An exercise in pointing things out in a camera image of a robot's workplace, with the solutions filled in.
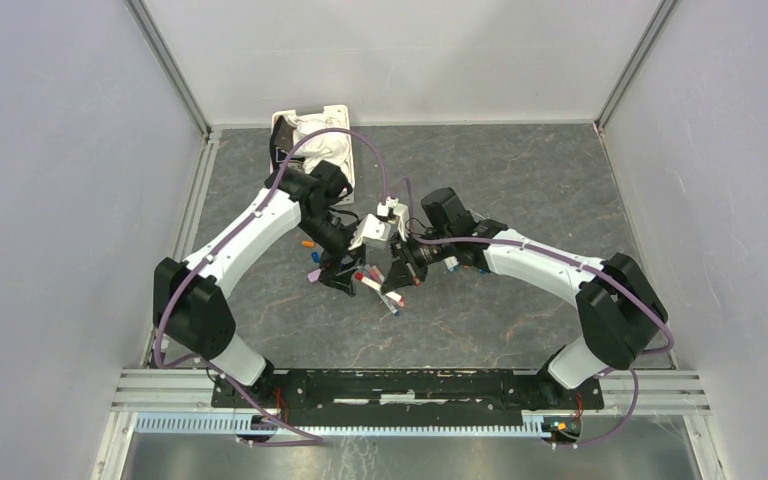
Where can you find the black cloth with label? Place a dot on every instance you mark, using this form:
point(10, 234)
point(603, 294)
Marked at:
point(281, 141)

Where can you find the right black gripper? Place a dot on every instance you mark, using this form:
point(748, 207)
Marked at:
point(399, 274)

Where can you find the clear pink pen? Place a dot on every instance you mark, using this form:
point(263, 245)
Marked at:
point(376, 271)

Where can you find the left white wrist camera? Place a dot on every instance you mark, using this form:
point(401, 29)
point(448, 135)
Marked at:
point(373, 232)

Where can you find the pink highlighter cap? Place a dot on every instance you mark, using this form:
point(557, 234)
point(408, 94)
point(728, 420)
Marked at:
point(313, 275)

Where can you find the black mounting base plate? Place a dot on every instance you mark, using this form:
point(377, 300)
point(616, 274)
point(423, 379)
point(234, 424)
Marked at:
point(418, 397)

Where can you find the white slotted cable duct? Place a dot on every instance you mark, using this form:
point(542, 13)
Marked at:
point(249, 425)

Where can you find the red cap white marker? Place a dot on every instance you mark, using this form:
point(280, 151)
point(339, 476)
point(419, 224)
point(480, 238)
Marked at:
point(370, 283)

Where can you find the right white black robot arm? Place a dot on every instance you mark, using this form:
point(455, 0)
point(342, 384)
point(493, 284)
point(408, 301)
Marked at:
point(620, 315)

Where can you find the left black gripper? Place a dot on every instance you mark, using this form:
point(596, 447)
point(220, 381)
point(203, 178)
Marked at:
point(336, 276)

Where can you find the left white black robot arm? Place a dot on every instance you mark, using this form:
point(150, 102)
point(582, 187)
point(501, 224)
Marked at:
point(190, 296)

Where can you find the white crumpled cloth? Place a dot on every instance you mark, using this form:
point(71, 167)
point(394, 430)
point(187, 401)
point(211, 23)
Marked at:
point(331, 147)

